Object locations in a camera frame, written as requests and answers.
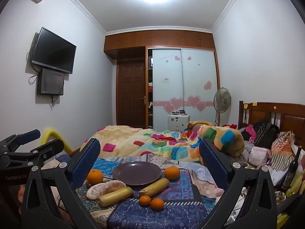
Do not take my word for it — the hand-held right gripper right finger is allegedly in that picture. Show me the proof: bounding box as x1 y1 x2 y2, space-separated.
199 138 278 229

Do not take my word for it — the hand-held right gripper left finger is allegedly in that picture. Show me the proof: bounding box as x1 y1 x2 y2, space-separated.
21 138 102 229

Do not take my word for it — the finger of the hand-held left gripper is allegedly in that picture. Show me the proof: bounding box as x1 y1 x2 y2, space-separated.
5 139 65 170
0 129 41 153

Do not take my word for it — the large orange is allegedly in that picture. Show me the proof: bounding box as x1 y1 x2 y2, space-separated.
86 169 104 185
164 166 180 181

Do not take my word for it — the pale peeled pomelo segment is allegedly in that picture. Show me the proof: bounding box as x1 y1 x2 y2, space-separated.
86 183 108 200

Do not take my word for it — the pink peeled pomelo segment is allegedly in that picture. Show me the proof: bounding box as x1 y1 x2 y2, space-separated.
101 180 127 195

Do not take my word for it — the yellow banana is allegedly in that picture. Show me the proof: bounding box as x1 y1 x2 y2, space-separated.
139 178 170 197
98 187 134 207

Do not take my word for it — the purple plate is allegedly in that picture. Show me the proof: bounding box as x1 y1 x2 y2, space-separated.
112 161 162 187

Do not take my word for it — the small orange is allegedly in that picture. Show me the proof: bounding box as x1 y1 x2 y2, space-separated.
151 198 165 210
139 195 152 206

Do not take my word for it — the yellow foam tube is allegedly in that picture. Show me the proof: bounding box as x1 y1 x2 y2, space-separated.
40 129 73 157

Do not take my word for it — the patchwork bed sheet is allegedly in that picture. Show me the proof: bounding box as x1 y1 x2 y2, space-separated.
51 154 226 229

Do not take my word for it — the pink pouch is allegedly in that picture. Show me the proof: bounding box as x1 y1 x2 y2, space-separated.
248 146 271 166

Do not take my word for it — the small white cabinet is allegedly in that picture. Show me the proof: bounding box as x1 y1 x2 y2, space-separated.
167 114 191 131

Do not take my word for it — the colourful checked blanket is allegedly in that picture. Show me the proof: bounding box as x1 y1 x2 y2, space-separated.
80 121 246 165

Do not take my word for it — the black bag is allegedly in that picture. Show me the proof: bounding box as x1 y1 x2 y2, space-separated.
253 122 280 150

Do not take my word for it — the standing electric fan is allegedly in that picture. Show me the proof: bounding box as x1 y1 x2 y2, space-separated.
213 87 232 127

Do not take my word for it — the striped bag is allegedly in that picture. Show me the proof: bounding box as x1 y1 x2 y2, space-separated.
270 131 296 171

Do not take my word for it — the brown wooden door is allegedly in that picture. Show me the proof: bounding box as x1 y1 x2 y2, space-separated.
116 61 146 127

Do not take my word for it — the dark wine bottle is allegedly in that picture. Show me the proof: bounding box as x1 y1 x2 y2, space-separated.
281 147 302 191

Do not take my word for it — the wooden wardrobe with heart stickers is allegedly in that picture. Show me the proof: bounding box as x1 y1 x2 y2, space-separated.
104 30 221 131

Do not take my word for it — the wooden bed headboard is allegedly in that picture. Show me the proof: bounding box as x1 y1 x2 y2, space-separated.
238 101 305 146

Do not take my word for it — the small black wall monitor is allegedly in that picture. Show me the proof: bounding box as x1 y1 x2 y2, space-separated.
36 68 65 96

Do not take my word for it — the wall-mounted black television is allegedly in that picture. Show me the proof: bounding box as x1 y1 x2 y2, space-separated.
32 27 77 74

